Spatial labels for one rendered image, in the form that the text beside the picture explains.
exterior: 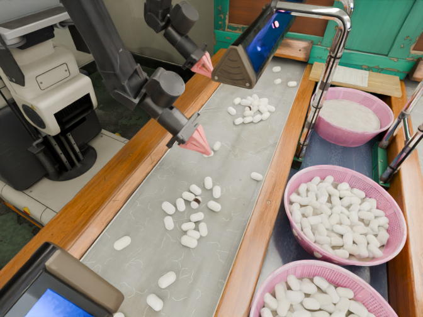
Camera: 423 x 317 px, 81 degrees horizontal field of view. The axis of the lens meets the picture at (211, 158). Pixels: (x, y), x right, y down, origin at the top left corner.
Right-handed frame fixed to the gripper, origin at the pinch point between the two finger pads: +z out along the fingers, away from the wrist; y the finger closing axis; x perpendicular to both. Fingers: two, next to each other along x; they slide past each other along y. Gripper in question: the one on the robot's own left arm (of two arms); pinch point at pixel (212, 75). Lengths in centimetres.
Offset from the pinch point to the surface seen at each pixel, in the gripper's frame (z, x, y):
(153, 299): 18, -3, -64
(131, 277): 14, 3, -62
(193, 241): 19, -4, -51
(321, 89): 19.5, -28.8, -11.7
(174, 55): -32, 114, 136
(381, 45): 39, -35, 45
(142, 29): -71, 124, 140
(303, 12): 2.7, -35.5, -12.2
